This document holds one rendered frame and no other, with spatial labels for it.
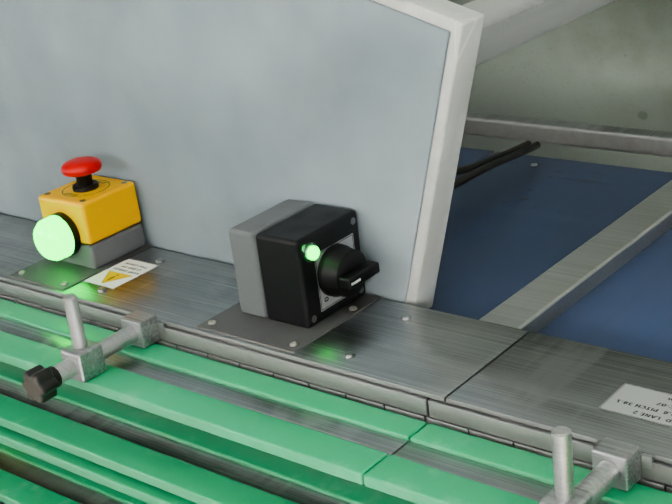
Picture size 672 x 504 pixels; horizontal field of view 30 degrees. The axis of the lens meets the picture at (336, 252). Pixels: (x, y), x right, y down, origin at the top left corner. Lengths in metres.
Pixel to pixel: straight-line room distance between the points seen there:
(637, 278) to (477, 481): 0.34
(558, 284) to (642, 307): 0.07
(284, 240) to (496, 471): 0.28
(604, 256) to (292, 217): 0.28
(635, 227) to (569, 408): 0.35
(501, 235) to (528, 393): 0.36
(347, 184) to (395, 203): 0.05
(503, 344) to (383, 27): 0.27
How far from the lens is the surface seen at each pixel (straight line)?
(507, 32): 1.12
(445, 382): 0.94
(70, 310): 1.06
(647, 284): 1.13
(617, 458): 0.83
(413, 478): 0.87
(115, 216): 1.25
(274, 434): 0.94
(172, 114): 1.20
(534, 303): 1.06
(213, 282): 1.17
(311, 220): 1.06
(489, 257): 1.20
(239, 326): 1.07
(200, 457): 1.08
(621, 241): 1.18
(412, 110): 1.00
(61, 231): 1.24
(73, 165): 1.25
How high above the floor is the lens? 1.52
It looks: 44 degrees down
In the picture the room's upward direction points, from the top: 120 degrees counter-clockwise
